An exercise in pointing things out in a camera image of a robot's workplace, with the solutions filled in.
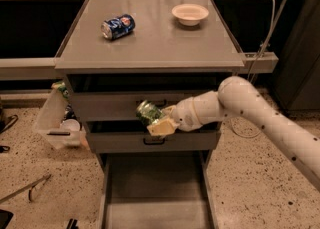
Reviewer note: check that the black object bottom left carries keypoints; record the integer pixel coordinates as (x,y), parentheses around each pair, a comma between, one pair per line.
(5,218)

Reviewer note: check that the metal rod on floor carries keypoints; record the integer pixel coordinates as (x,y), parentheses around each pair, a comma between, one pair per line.
(27,187)

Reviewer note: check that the grey drawer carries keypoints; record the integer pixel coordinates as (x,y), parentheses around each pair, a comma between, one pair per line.
(105,97)
(162,190)
(129,136)

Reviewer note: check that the grey bottom drawer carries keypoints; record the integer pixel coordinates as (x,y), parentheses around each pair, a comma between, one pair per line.
(162,190)

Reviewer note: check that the white bowl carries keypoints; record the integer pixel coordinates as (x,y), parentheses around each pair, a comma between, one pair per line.
(190,14)

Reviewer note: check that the grey top drawer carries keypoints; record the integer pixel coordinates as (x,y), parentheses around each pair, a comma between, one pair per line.
(105,97)

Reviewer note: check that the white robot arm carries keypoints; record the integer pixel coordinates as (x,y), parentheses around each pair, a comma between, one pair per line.
(236,97)

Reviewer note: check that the green snack bag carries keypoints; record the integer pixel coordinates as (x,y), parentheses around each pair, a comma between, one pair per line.
(61,87)

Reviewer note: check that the dark cabinet at right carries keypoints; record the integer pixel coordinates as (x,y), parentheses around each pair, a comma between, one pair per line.
(296,80)

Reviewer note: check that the blue soda can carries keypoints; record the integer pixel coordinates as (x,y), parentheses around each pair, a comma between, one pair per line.
(117,27)

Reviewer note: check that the grey middle drawer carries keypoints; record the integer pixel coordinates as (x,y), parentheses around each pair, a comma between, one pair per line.
(129,136)

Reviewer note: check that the grey drawer cabinet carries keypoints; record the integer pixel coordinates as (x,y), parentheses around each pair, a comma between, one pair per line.
(158,43)

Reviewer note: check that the white cup in bin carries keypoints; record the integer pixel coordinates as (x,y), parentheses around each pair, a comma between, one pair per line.
(71,124)

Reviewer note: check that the green soda can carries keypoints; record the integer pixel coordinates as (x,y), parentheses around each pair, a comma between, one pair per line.
(148,113)

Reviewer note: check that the clear plastic bin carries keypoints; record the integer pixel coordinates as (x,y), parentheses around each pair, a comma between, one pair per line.
(49,120)

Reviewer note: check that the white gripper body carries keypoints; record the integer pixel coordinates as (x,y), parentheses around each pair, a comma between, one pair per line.
(185,114)

